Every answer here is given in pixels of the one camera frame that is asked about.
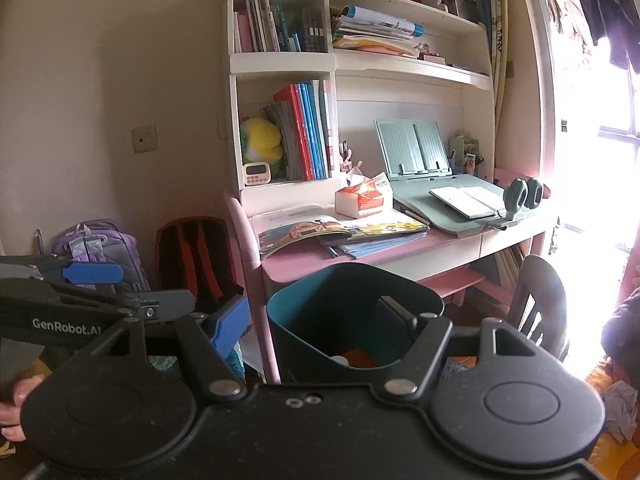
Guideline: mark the dark wooden chair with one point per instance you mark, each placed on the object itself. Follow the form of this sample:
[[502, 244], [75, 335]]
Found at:
[[540, 285]]

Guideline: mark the beige wall socket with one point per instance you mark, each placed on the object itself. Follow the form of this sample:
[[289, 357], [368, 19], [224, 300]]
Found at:
[[145, 139]]

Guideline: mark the teal deer-print trash bin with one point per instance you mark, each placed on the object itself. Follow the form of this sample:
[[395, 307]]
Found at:
[[300, 330]]

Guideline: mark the small desk organizer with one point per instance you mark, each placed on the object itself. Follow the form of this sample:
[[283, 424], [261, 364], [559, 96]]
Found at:
[[465, 152]]

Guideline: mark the window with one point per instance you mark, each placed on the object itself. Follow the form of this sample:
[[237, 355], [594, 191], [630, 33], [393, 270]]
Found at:
[[600, 160]]

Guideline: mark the crumpled white tissue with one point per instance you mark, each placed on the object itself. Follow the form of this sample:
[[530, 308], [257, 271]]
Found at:
[[620, 405]]

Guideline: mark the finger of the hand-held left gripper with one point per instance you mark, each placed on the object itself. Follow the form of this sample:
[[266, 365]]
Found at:
[[92, 273], [165, 304]]

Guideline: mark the blue notebook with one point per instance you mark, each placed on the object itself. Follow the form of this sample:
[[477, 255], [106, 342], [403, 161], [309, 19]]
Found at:
[[380, 247]]

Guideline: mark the open white notebook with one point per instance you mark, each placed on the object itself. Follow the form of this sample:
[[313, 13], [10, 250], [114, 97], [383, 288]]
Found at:
[[465, 200]]

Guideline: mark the orange white tissue pack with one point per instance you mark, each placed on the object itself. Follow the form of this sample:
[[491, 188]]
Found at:
[[360, 200]]

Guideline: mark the yellow green plush toy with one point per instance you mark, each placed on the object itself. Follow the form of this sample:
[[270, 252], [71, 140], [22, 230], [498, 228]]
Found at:
[[260, 137]]

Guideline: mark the red black backpack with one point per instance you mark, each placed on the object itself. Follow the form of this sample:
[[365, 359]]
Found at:
[[200, 260]]

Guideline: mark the purple grey backpack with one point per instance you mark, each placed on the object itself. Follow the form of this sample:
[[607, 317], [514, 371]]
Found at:
[[115, 250]]

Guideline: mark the white desk hutch shelf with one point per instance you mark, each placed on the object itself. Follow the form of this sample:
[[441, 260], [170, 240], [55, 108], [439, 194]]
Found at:
[[400, 110]]

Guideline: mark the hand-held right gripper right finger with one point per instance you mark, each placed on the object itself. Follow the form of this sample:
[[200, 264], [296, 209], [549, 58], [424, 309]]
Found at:
[[395, 317]]

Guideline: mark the grey green book stand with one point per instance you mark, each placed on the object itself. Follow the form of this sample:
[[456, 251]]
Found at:
[[405, 145]]

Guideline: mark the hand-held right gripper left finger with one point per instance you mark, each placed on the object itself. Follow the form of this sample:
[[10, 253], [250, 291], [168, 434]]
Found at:
[[230, 325]]

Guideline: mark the blue pen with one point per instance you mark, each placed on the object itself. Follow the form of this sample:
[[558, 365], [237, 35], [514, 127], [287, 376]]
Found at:
[[335, 252]]

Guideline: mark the white digital timer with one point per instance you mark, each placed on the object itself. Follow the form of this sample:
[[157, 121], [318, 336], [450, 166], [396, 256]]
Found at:
[[257, 174]]

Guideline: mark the dark fuzzy bundle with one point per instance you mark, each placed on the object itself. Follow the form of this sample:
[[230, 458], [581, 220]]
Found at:
[[622, 330]]

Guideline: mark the colourful picture book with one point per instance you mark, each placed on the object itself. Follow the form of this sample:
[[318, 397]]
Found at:
[[300, 232]]

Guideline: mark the red plastic bag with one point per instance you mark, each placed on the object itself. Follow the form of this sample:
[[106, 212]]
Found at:
[[362, 357]]

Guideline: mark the pink desk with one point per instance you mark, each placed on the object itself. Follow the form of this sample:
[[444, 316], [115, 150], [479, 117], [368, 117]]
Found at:
[[300, 260]]

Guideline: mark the orange floor mat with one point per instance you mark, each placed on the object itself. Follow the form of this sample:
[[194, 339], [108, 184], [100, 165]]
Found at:
[[600, 455]]

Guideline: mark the hanging dark clothes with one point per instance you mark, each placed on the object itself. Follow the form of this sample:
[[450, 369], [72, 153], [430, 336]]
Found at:
[[610, 10]]

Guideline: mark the person's left hand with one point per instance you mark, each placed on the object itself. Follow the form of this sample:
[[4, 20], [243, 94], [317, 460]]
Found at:
[[15, 405]]

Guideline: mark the row of red blue books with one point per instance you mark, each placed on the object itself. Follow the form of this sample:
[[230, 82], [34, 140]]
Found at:
[[305, 135]]

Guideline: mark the stack of papers and magazines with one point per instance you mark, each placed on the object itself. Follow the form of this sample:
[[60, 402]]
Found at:
[[375, 30]]

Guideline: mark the row of thin pastel books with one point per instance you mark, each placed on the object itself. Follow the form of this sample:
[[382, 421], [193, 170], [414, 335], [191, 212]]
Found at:
[[270, 30]]

